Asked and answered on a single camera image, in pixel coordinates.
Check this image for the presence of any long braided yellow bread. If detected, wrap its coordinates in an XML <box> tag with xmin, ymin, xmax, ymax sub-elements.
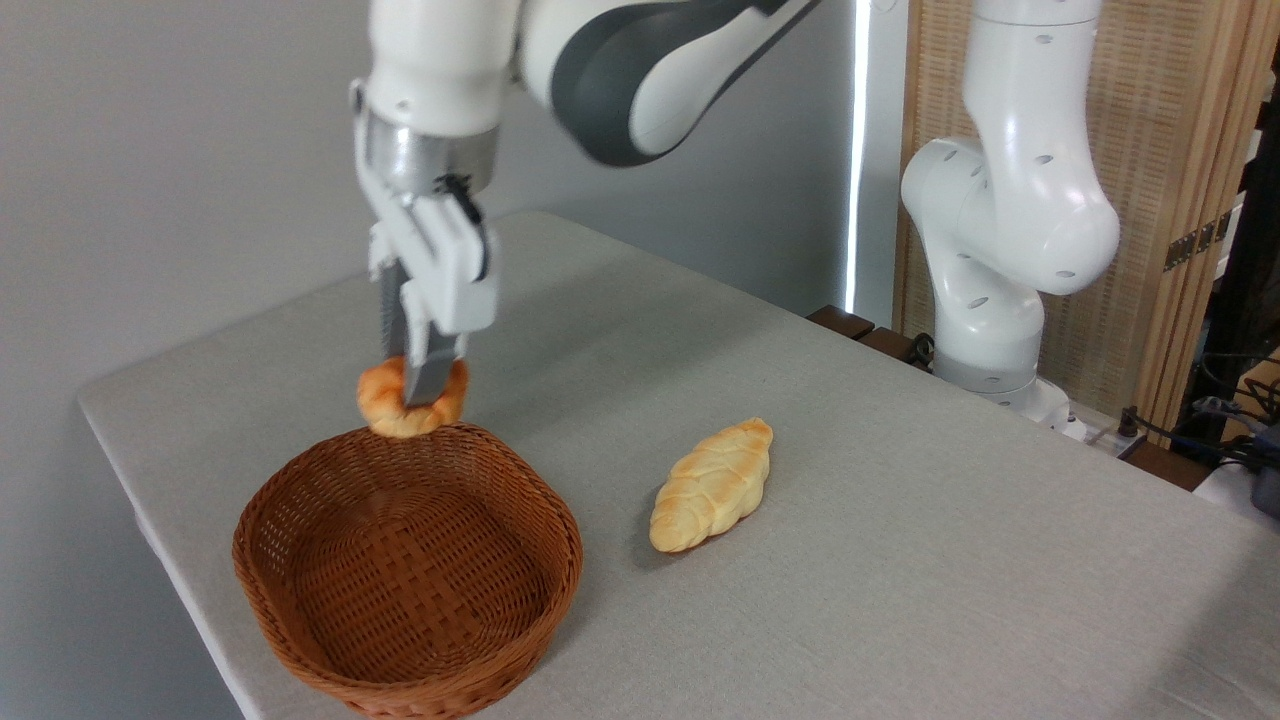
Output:
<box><xmin>649</xmin><ymin>417</ymin><xmax>775</xmax><ymax>554</ymax></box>

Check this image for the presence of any dark brown wooden block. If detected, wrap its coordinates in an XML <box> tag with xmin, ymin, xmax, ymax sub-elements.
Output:
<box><xmin>860</xmin><ymin>327</ymin><xmax>933</xmax><ymax>369</ymax></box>
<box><xmin>807</xmin><ymin>305</ymin><xmax>876</xmax><ymax>342</ymax></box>

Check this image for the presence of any black screen hinge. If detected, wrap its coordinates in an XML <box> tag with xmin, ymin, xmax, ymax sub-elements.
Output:
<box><xmin>1164</xmin><ymin>210</ymin><xmax>1233</xmax><ymax>272</ymax></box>

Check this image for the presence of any brown wicker basket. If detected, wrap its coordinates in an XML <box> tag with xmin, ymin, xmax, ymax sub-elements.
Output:
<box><xmin>232</xmin><ymin>420</ymin><xmax>584</xmax><ymax>720</ymax></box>

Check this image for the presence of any round orange bread roll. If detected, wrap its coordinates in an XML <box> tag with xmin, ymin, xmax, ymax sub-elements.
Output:
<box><xmin>357</xmin><ymin>355</ymin><xmax>470</xmax><ymax>439</ymax></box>

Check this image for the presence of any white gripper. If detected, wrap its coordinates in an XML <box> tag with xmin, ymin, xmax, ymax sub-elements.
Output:
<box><xmin>350</xmin><ymin>155</ymin><xmax>500</xmax><ymax>410</ymax></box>

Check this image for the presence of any black cable bundle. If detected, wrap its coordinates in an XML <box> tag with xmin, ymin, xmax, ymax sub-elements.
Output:
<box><xmin>1118</xmin><ymin>350</ymin><xmax>1280</xmax><ymax>471</ymax></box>

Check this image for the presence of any grey tablecloth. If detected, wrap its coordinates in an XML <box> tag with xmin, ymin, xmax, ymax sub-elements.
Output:
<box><xmin>78</xmin><ymin>210</ymin><xmax>1280</xmax><ymax>720</ymax></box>

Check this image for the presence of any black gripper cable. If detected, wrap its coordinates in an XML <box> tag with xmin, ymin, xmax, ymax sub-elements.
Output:
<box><xmin>436</xmin><ymin>174</ymin><xmax>492</xmax><ymax>282</ymax></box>

